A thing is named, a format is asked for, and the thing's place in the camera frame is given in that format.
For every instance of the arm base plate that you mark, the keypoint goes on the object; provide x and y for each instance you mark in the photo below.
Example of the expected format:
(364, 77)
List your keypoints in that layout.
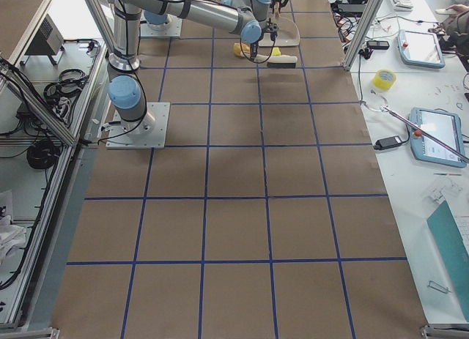
(151, 133)
(170, 29)

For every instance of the near blue teach pendant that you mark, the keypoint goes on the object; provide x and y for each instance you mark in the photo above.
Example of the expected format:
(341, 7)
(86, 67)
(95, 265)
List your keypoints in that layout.
(446, 127)

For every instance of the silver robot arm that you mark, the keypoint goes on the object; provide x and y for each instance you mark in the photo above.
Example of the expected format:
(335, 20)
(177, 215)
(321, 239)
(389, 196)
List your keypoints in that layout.
(234, 16)
(125, 90)

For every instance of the yellow potato toy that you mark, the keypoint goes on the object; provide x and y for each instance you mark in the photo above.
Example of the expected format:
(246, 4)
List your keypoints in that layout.
(241, 49)

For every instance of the yellow tape roll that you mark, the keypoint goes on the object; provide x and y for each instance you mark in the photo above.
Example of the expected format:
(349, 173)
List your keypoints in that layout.
(384, 79)

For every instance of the beige hand brush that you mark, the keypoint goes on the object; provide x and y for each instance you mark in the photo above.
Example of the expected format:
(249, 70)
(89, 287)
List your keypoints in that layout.
(277, 62)

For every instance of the grey metal box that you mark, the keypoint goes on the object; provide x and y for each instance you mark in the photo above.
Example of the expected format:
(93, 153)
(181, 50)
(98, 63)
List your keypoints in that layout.
(48, 41)

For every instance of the far blue teach pendant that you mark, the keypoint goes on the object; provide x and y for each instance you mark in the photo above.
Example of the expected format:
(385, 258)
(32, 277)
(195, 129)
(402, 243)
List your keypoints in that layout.
(420, 49)

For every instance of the blue teach pendant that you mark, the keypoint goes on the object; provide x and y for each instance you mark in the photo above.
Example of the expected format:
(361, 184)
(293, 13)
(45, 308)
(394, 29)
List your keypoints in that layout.
(420, 49)
(446, 127)

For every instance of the beige plastic dustpan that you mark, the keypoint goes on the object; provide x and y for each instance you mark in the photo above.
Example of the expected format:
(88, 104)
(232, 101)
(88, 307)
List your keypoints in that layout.
(281, 32)

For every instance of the teal notebook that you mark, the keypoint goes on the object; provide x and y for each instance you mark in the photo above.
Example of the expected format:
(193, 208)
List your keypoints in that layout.
(450, 234)

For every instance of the black power adapter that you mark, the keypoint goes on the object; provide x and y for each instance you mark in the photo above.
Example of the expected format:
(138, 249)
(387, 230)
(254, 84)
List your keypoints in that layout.
(388, 143)

